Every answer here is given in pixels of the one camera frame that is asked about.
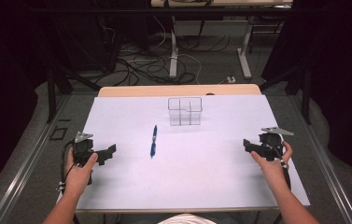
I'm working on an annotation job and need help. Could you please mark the blue pen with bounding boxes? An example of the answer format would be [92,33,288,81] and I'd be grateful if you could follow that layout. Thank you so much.
[149,124,159,160]

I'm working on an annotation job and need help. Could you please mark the bundle of black floor cables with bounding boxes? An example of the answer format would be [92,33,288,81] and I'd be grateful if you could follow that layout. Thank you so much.
[92,34,232,88]

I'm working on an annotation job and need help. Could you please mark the person's right hand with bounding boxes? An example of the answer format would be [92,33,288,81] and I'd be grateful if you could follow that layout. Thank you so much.
[250,140,294,182]

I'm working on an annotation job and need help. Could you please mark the metal floor rail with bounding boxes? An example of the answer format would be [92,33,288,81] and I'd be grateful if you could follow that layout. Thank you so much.
[0,94,72,224]
[289,94,352,224]

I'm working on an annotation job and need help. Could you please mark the white floor cable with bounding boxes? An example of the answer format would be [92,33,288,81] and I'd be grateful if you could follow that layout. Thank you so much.
[151,15,204,86]

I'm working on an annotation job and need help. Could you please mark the white desk leg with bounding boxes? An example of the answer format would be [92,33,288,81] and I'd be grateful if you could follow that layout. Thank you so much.
[168,16,179,78]
[236,18,254,79]

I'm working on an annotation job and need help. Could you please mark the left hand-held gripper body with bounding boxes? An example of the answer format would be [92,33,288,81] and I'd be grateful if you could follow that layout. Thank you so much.
[72,132,95,169]

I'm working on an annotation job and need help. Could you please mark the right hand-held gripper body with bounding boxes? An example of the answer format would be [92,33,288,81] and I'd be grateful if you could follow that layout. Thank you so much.
[257,126,295,162]

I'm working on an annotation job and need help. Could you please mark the wooden table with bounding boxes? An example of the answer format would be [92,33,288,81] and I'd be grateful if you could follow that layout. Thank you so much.
[97,83,262,98]

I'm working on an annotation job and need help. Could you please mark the black metal stand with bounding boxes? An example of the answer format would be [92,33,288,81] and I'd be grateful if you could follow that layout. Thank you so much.
[23,18,103,124]
[259,46,313,125]

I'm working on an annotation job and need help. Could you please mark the white background desk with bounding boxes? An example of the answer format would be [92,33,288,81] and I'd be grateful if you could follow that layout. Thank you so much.
[150,0,293,8]

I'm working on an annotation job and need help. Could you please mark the white table mat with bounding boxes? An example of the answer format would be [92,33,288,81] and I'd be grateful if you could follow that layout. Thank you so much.
[76,94,312,213]

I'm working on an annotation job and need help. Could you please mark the person's left hand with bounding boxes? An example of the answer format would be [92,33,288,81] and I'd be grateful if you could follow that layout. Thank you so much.
[63,147,99,199]

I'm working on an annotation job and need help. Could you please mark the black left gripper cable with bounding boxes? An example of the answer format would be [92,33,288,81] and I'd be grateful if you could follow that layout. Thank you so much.
[56,140,76,192]

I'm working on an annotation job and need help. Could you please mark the person's white shirt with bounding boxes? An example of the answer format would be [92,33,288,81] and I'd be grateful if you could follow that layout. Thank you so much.
[157,213,218,224]

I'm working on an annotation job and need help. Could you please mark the clear plastic divided container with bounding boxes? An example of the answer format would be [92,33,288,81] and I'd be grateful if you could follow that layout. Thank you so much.
[167,96,204,127]

